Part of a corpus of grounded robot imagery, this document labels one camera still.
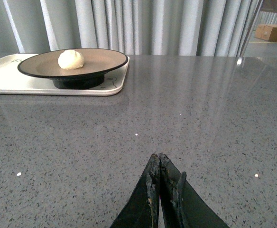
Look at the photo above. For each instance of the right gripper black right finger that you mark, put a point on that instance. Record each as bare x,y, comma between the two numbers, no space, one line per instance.
181,205

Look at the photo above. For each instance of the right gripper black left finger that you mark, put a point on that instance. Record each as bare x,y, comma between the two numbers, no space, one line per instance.
142,208

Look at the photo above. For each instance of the beige plate with black rim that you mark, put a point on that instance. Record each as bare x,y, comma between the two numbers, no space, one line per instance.
97,62

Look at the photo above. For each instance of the white steamed bun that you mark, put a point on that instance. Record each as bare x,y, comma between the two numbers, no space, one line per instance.
71,59

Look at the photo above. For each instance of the white plastic tray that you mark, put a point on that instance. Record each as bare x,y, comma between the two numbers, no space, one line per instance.
14,82

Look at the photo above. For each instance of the grey pleated curtain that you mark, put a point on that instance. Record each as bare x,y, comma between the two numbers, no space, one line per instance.
156,27

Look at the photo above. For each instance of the brown cardboard box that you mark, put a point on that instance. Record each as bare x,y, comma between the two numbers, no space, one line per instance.
267,32

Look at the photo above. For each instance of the metal stand pole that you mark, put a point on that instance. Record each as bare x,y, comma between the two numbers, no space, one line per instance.
249,29

